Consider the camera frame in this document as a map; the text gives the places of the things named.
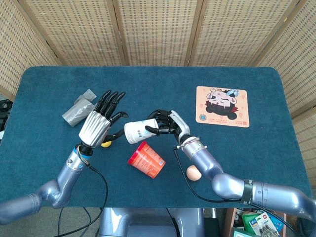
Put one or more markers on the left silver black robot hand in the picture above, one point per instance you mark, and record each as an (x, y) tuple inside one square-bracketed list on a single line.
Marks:
[(95, 126)]

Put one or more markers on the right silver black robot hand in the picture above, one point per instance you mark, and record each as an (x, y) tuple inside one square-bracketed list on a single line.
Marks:
[(179, 123)]

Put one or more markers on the plain white paper cup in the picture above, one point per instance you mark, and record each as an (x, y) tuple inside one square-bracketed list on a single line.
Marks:
[(128, 133)]

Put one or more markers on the white paper cup green print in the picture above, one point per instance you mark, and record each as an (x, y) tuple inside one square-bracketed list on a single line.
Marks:
[(131, 133)]

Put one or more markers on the white paper cup blue print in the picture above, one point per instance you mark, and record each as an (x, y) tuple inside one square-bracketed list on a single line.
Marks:
[(142, 127)]

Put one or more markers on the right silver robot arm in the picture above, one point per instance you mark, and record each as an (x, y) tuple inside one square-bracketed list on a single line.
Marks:
[(205, 163)]

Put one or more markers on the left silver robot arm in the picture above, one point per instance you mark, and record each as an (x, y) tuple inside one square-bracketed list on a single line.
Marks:
[(69, 170)]

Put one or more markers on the yellow foam ball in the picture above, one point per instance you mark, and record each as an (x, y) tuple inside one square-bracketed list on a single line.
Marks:
[(106, 145)]

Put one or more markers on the crumpled grey foil packet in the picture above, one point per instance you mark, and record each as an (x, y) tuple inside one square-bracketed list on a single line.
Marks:
[(74, 114)]

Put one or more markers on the blue velvet tablecloth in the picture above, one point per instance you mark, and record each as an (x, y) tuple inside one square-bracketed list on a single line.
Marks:
[(158, 84)]

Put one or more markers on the cartoon girl mouse pad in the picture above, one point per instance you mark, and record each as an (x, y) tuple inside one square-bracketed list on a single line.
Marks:
[(222, 108)]

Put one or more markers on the orange tub with red lid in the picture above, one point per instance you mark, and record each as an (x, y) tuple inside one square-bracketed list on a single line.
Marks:
[(148, 160)]

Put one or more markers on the peach egg-shaped ball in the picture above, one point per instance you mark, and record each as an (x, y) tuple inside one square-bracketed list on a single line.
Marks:
[(193, 172)]

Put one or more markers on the black equipment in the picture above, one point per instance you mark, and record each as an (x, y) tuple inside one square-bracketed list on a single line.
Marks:
[(3, 106)]

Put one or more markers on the black tape band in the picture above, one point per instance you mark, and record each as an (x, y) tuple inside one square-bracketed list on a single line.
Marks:
[(248, 190)]

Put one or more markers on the silver robot torso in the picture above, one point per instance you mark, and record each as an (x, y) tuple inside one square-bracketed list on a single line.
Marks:
[(148, 222)]

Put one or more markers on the wooden storage crate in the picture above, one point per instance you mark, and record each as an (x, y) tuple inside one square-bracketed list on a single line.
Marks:
[(229, 222)]

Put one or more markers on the green white snack packet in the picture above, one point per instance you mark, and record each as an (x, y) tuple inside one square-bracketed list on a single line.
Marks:
[(249, 222)]

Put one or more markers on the hardware blister card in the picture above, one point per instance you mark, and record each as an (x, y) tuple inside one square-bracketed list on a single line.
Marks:
[(267, 228)]

